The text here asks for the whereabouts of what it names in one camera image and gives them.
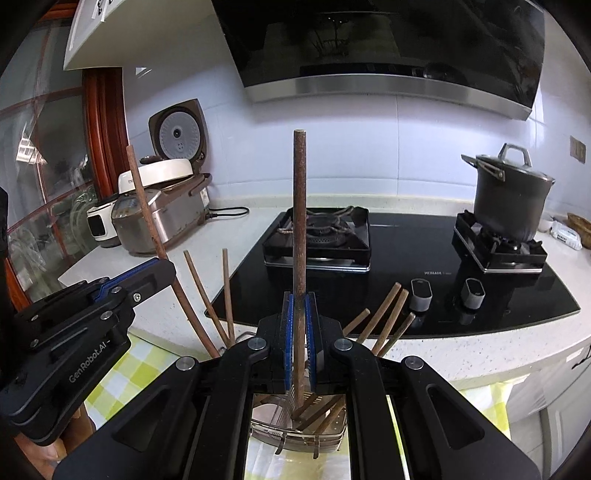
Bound white packet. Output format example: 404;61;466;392
551;220;584;251

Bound black steel range hood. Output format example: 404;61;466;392
215;0;546;122

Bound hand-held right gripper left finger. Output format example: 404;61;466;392
53;292;297;480

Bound black power cable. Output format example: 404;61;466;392
203;206;250;223

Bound brown woven basket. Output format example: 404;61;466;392
567;212;591;246

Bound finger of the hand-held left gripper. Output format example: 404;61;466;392
14;258;162;335
27;259;178;357

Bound white kitchen counter cabinets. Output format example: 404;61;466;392
58;194;591;480

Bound black burner grate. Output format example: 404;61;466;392
262;206;373;273
451;211;549;274

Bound white wall cabinet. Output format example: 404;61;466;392
64;0;221;71

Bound black glass gas hob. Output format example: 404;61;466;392
205;210;581;341

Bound brown wooden chopstick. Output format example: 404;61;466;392
222;248;236;344
370;289;411;355
378;312;416;357
126;145;221;360
342;308;371;337
183;250;232;347
356;282;402;344
291;129;309;409

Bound small white appliance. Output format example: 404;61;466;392
86;198;122;250

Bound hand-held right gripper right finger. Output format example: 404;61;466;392
307;292;542;480

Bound metal wire utensil rack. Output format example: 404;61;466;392
249;390;352;462

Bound black pot with lid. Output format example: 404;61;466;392
461;143;557;243

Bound grey hob knob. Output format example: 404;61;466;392
463;277;487;311
410;278;434;313

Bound silver rice cooker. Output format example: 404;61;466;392
111;98;213;256

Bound red framed glass door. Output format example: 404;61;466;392
0;14;133;306

